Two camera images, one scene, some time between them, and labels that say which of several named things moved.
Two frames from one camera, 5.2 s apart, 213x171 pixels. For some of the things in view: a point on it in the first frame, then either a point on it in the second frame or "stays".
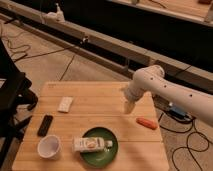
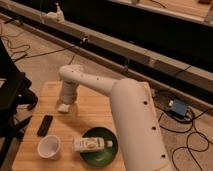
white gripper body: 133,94 → 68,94
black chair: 11,121 stays
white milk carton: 91,144 stays
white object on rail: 57,16 stays
